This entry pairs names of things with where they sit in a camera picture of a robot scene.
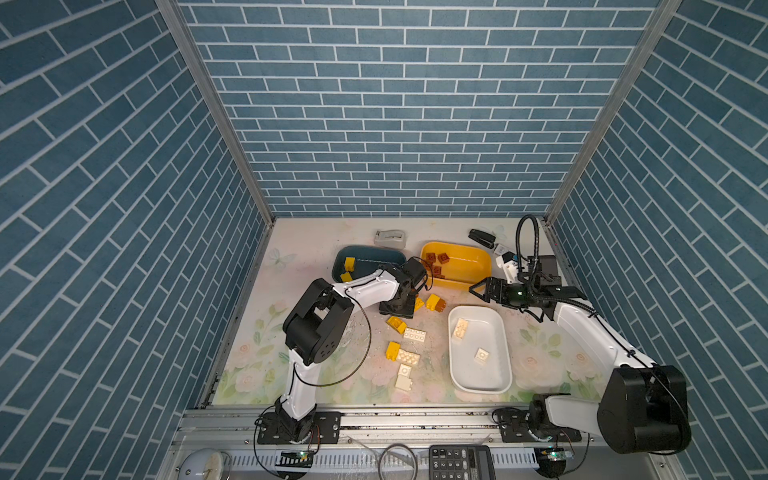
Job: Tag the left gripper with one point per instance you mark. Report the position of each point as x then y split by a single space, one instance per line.
408 311

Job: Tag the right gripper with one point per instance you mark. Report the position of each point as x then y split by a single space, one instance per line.
490 289

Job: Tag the cream 2x4 lego brick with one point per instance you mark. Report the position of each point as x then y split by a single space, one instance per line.
460 329

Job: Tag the small white 2x2 lego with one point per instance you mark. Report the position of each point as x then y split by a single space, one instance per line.
481 356

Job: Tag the yellow square lego brick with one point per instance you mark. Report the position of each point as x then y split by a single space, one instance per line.
349 264

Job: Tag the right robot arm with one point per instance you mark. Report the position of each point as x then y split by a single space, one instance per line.
643 408

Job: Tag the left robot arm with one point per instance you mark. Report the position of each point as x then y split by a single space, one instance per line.
314 330

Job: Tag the yellow curved lego brick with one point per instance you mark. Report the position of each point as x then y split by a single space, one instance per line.
397 324

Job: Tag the white 2x4 lego brick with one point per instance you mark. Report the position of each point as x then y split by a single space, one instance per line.
414 335

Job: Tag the yellow plastic bin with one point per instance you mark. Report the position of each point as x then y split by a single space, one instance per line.
468 265

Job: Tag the yellow lego brick centre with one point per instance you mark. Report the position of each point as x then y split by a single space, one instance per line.
392 351

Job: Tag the black stapler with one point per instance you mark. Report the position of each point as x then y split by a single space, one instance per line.
485 239

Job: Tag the dark teal plastic bin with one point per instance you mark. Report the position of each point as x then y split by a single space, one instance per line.
367 260

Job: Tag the grey tape dispenser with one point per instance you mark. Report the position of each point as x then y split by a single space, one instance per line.
392 239

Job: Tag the white plastic bin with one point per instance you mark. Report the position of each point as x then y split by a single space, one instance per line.
486 330

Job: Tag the cream lego brick front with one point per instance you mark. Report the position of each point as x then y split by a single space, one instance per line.
403 380

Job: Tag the black calculator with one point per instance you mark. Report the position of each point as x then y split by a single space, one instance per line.
460 462

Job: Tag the white round clock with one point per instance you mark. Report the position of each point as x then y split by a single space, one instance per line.
205 464

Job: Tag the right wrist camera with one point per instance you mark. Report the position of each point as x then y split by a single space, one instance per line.
509 264

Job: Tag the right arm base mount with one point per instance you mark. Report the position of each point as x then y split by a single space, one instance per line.
531 424

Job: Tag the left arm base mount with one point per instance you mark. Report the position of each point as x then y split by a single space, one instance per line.
281 429

